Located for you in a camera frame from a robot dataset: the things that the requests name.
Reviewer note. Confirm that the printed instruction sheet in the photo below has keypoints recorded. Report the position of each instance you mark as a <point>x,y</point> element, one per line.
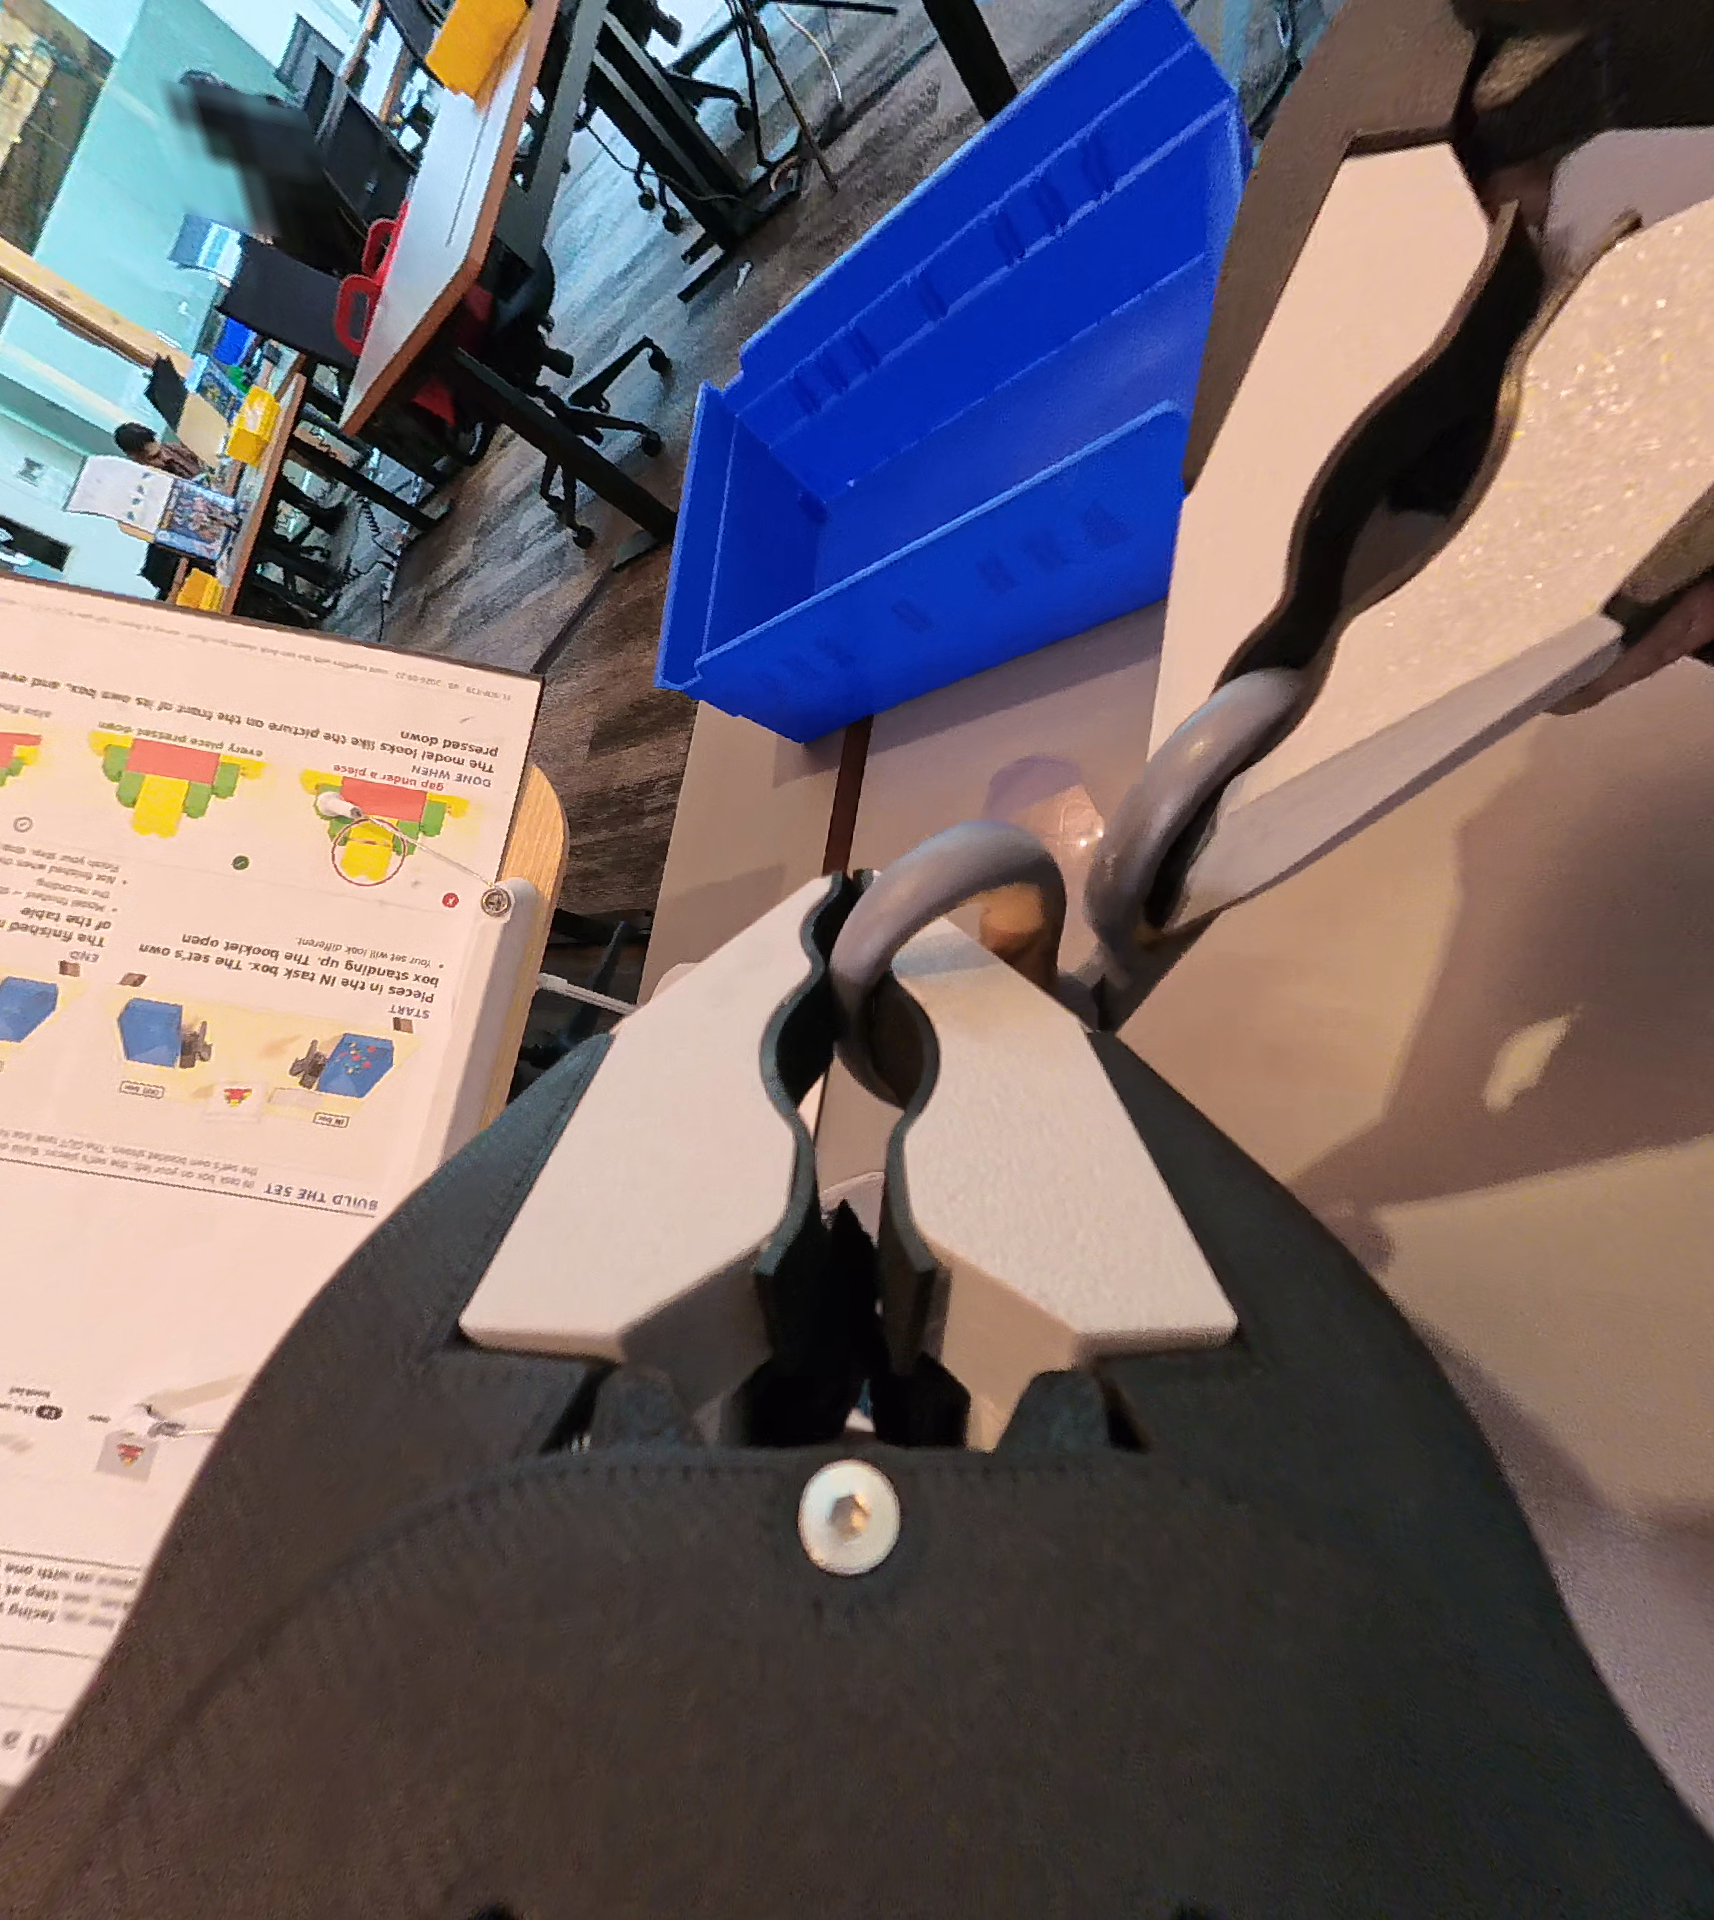
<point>138,1201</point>

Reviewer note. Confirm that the blue storage bin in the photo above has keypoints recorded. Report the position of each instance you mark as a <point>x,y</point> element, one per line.
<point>949,483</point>

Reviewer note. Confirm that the wooden office desk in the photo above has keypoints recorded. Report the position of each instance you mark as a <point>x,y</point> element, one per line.
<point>455,213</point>

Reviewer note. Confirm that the yellow bin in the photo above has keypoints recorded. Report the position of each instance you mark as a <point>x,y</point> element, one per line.
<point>478,44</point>

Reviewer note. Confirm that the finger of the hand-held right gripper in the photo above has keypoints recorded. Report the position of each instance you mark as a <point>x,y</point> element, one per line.
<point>1624,421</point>
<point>1293,390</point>

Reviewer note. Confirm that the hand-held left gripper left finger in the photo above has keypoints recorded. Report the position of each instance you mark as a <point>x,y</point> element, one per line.
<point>649,1201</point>

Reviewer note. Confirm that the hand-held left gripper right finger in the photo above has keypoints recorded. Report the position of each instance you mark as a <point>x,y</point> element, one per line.
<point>1069,1217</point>

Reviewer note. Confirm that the person's right hand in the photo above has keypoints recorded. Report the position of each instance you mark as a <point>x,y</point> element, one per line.
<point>1689,638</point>

